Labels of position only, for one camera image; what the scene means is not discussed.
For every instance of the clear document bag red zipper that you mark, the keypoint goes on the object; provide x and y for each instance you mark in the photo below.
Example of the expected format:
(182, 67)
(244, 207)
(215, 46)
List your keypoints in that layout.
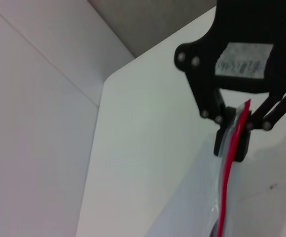
(224, 197)

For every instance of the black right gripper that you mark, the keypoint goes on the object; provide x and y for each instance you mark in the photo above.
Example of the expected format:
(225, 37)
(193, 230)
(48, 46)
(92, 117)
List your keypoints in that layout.
(251, 24)

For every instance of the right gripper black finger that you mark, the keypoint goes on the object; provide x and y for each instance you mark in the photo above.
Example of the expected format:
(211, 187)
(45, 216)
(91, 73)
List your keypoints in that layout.
(207, 98)
(263, 116)

